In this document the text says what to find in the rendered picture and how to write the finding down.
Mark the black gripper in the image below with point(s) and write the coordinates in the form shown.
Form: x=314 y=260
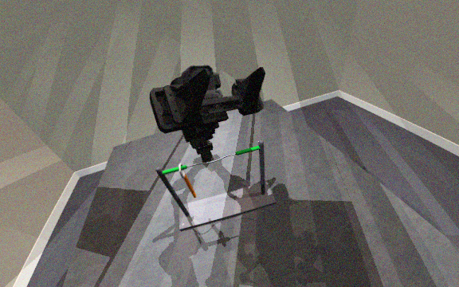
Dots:
x=177 y=106

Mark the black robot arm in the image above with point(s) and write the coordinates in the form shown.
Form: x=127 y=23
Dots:
x=200 y=141

